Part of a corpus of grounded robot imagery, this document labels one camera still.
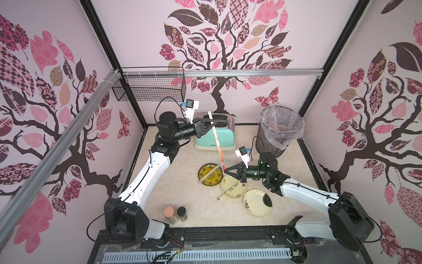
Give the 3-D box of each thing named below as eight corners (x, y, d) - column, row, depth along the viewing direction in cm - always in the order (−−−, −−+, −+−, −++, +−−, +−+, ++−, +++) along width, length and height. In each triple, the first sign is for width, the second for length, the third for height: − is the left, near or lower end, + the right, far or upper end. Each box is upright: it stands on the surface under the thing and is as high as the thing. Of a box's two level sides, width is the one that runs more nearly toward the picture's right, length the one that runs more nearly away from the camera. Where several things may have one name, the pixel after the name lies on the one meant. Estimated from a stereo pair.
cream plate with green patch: (244, 218, 81) (245, 216, 79) (241, 190, 90) (242, 188, 88) (273, 218, 81) (275, 216, 79) (267, 190, 90) (268, 188, 88)
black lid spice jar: (180, 221, 81) (176, 214, 72) (181, 213, 83) (177, 206, 74) (187, 221, 81) (184, 214, 72) (188, 213, 83) (185, 206, 74)
